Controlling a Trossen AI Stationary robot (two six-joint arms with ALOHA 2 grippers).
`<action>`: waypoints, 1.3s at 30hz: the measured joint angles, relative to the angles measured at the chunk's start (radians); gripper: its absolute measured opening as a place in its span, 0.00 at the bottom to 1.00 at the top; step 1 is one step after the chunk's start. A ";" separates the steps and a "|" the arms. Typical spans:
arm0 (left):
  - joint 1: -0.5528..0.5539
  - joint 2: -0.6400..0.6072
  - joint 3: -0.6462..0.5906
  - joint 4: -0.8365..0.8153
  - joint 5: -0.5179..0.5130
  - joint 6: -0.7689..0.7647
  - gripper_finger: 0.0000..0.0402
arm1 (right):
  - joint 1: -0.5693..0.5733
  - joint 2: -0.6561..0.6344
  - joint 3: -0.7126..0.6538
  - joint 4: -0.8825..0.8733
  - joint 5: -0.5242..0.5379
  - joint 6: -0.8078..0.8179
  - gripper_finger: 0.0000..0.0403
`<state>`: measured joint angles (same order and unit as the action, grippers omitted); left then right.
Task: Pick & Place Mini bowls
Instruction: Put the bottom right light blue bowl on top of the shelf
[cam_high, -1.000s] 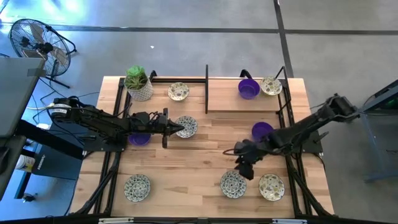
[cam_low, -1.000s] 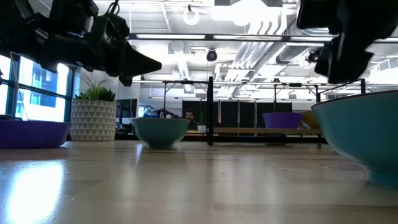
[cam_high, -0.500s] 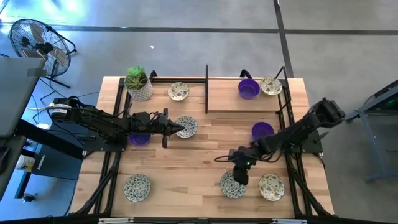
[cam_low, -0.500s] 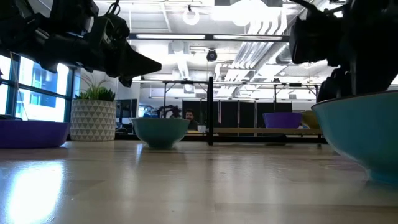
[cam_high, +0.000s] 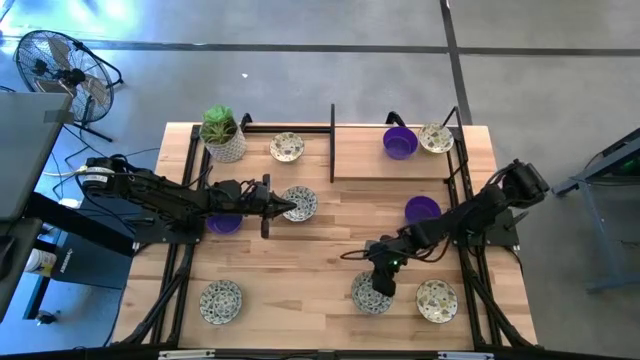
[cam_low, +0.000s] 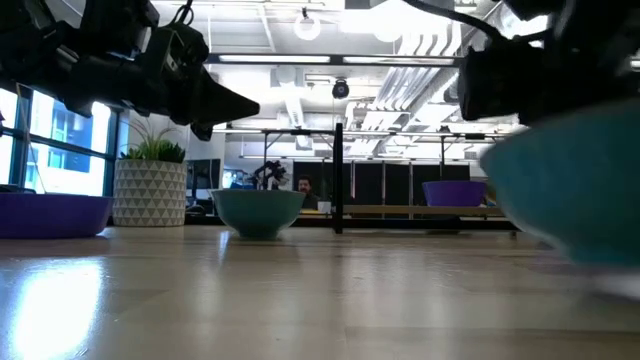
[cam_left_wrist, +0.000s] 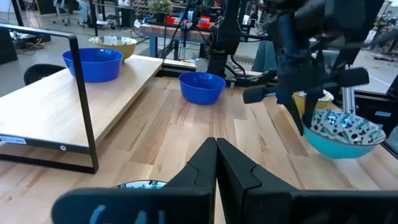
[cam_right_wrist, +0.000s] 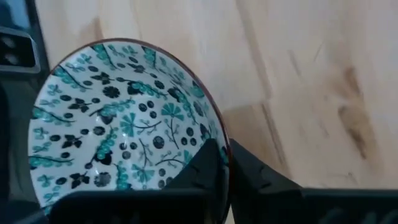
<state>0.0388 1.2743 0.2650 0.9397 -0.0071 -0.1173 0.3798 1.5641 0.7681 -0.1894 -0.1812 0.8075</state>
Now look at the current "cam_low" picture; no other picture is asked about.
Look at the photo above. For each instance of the teal mini bowl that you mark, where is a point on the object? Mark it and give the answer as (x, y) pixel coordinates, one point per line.
(257, 212)
(575, 200)

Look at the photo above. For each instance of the wide purple bowl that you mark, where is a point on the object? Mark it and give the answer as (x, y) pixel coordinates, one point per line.
(50, 215)

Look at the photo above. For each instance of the purple mini bowl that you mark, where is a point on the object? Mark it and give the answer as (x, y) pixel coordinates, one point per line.
(454, 194)

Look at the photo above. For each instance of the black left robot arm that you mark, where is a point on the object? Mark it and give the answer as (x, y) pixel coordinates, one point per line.
(115, 25)

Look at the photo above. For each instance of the background black robot arm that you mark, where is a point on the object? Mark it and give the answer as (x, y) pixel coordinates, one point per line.
(270, 175)

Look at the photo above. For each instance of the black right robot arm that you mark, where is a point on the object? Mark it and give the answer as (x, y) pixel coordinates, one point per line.
(600, 20)

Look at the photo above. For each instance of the dark monitor on stand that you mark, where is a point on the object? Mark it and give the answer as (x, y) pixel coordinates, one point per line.
(202, 177)

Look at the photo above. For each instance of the long ceiling light strip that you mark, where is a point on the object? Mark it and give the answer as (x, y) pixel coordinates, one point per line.
(275, 58)

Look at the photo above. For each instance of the green plant in patterned pot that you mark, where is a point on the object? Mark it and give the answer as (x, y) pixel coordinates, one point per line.
(150, 195)

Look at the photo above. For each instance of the large dark-framed window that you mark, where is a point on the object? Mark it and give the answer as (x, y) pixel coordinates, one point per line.
(70, 150)

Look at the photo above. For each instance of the person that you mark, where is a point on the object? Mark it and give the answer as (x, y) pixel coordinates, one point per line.
(306, 187)

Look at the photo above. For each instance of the black ceiling spotlight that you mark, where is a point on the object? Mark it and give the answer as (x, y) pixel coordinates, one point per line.
(340, 89)

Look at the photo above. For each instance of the black-framed wooden shelf rack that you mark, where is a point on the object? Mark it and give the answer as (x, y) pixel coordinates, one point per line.
(338, 175)

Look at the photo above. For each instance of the small white cup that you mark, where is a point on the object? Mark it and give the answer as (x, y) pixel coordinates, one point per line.
(324, 207)

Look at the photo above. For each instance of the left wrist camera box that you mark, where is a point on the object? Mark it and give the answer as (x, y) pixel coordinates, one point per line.
(185, 50)

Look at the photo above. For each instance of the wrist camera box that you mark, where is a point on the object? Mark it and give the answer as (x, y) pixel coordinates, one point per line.
(185, 50)
(490, 85)

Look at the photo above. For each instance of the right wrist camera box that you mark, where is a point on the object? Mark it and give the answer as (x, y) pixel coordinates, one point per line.
(490, 85)

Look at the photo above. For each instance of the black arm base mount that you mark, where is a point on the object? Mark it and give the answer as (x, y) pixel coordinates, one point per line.
(15, 189)

